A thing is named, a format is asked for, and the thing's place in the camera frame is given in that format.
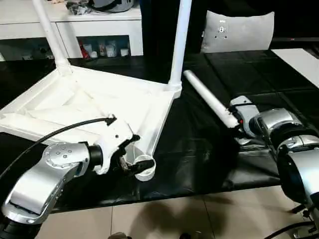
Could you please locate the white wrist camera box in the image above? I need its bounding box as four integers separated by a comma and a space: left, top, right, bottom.
230, 95, 262, 138
95, 119, 137, 175

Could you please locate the white plastic table top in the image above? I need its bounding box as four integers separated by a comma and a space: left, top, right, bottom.
0, 66, 183, 183

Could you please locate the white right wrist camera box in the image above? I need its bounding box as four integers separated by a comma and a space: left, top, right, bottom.
230, 95, 262, 138

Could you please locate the white sideboard with glass doors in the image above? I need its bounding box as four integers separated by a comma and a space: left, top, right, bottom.
0, 6, 145, 61

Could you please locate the black cabinet with gold label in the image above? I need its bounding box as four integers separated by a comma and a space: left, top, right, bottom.
140, 0, 211, 57

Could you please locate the white flat panel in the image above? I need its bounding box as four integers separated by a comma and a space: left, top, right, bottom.
271, 48, 319, 90

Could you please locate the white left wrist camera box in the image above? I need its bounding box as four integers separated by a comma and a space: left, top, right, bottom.
95, 119, 137, 175

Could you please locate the grey cushion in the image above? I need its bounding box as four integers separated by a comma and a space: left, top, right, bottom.
200, 9, 275, 54

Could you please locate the white plastic table leg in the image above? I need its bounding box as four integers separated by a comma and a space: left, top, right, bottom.
167, 0, 193, 92
182, 69, 240, 129
31, 0, 73, 77

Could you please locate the black quilted mat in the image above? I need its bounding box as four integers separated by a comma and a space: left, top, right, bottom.
0, 48, 319, 212

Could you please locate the grey helmet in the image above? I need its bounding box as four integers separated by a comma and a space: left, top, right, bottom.
91, 0, 133, 13

